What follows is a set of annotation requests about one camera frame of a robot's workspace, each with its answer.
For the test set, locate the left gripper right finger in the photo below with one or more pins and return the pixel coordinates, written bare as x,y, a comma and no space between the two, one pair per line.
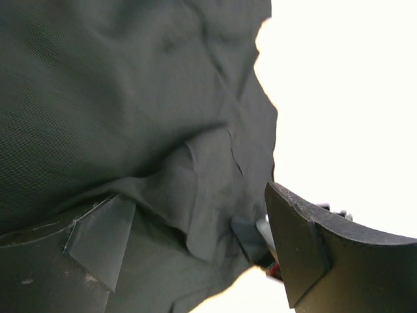
331,264

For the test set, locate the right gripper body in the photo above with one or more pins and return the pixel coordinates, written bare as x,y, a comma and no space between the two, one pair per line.
257,243

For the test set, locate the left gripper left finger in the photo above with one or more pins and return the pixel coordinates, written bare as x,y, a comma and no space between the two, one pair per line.
69,263

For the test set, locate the black long sleeve shirt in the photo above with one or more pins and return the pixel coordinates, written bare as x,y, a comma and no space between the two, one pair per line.
154,101

